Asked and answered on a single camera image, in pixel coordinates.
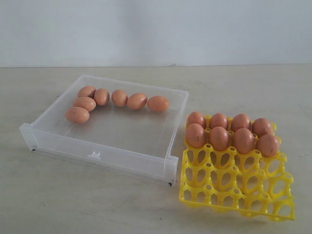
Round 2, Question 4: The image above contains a brown egg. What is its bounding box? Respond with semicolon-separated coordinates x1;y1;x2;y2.
252;118;274;138
231;113;252;132
73;97;97;112
209;126;230;151
112;89;128;107
147;96;170;112
209;113;229;130
94;88;110;106
186;111;207;129
78;86;97;98
186;123;206;148
233;128;255;154
127;93;148;110
255;134;280;157
65;107;90;124

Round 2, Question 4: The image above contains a clear plastic drawer bin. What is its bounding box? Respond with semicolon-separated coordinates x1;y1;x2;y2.
20;75;189;186

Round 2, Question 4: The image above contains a yellow plastic egg tray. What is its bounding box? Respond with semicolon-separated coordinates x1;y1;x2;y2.
179;114;296;222

